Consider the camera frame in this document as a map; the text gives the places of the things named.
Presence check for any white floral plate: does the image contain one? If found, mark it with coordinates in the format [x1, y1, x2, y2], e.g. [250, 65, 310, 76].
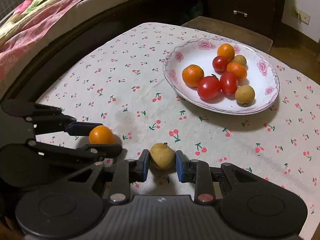
[162, 36, 280, 115]

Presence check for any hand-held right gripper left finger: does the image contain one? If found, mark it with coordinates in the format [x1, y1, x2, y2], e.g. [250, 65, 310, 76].
[64, 149, 151, 203]

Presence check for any white wall socket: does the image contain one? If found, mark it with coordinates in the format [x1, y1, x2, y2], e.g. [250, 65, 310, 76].
[292, 7, 311, 25]

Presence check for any small orange mandarin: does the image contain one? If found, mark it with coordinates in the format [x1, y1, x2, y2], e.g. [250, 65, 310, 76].
[217, 43, 236, 63]
[226, 62, 248, 82]
[182, 64, 205, 88]
[89, 125, 115, 145]

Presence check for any grey lattice panel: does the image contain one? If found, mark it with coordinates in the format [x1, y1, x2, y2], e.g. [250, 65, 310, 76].
[0, 0, 27, 22]

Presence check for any red cherry tomato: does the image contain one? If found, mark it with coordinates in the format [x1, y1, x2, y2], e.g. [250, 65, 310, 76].
[212, 55, 230, 73]
[219, 71, 239, 96]
[197, 74, 222, 100]

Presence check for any dark wooden dresser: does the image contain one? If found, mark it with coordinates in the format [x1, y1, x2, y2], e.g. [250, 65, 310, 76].
[200, 0, 288, 45]

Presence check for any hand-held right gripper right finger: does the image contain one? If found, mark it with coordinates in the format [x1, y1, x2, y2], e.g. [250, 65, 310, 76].
[175, 150, 269, 203]

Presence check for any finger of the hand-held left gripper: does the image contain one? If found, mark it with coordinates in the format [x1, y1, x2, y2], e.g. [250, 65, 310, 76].
[1, 99, 101, 136]
[26, 139, 123, 167]

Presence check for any cherry print tablecloth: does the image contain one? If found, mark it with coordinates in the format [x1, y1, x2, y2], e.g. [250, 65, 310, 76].
[32, 22, 320, 240]

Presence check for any pink floral blanket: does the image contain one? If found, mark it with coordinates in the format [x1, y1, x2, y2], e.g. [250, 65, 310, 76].
[0, 0, 110, 83]

